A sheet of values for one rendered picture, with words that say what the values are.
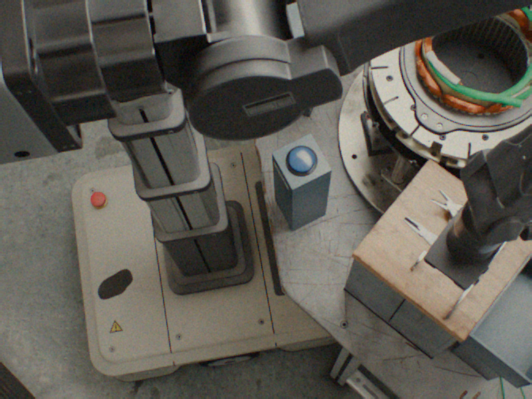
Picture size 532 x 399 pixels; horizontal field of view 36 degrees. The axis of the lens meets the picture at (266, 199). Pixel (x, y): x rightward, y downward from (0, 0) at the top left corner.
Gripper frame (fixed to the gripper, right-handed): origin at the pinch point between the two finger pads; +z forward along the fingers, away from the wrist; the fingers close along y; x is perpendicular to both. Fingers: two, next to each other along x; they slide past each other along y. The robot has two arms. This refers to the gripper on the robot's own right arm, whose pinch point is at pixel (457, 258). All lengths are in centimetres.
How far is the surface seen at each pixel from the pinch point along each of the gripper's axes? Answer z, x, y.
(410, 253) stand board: 11.8, 5.8, -0.1
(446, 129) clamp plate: 8.3, 12.5, 17.5
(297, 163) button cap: 13.4, 27.8, 1.1
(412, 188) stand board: 11.8, 11.4, 8.3
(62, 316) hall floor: 117, 75, -45
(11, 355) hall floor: 117, 79, -62
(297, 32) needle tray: 15.3, 42.5, 19.6
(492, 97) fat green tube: 2.9, 9.7, 23.1
